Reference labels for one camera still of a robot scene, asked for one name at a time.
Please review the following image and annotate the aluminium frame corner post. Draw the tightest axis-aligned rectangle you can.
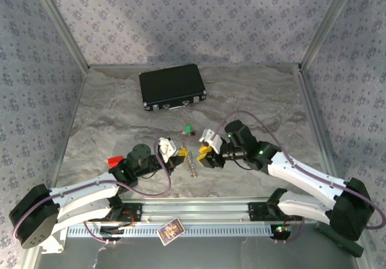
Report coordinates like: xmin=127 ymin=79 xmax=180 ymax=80
xmin=298 ymin=0 xmax=360 ymax=71
xmin=30 ymin=0 xmax=91 ymax=71

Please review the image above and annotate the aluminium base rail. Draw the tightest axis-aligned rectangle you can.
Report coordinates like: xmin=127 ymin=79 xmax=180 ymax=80
xmin=119 ymin=198 xmax=361 ymax=223

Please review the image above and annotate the aluminium frame floor rail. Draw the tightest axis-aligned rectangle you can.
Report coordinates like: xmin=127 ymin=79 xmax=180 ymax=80
xmin=21 ymin=66 xmax=90 ymax=269
xmin=297 ymin=66 xmax=373 ymax=269

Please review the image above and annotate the playing card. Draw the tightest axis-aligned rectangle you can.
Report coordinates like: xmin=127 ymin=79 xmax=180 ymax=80
xmin=157 ymin=217 xmax=186 ymax=247

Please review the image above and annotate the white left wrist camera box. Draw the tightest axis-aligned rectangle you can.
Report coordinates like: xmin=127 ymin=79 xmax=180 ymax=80
xmin=157 ymin=136 xmax=182 ymax=163

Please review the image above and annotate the black rectangular bar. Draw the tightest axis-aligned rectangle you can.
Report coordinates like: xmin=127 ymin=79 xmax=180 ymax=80
xmin=314 ymin=221 xmax=365 ymax=258

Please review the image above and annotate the green-headed key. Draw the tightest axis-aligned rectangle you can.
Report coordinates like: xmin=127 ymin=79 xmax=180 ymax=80
xmin=182 ymin=124 xmax=197 ymax=138

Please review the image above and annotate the white slotted cable duct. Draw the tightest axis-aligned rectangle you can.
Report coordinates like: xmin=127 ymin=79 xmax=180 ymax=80
xmin=66 ymin=223 xmax=280 ymax=238

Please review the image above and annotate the clear plastic bag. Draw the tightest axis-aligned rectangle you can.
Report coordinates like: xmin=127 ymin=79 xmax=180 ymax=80
xmin=183 ymin=148 xmax=200 ymax=180

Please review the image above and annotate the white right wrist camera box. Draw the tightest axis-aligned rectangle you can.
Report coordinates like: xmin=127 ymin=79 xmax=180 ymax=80
xmin=198 ymin=128 xmax=225 ymax=156

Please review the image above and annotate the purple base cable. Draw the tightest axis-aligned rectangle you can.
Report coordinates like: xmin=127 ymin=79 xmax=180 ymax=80
xmin=271 ymin=216 xmax=306 ymax=246
xmin=82 ymin=220 xmax=119 ymax=246

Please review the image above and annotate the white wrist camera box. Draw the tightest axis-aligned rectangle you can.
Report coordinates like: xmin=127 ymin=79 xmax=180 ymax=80
xmin=198 ymin=128 xmax=225 ymax=156
xmin=157 ymin=136 xmax=182 ymax=163

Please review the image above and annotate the black hard case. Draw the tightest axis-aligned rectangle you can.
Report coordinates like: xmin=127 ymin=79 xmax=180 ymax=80
xmin=138 ymin=63 xmax=209 ymax=113

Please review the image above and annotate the small controller board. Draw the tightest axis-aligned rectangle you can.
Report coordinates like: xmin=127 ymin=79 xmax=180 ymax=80
xmin=100 ymin=224 xmax=136 ymax=237
xmin=272 ymin=224 xmax=296 ymax=237

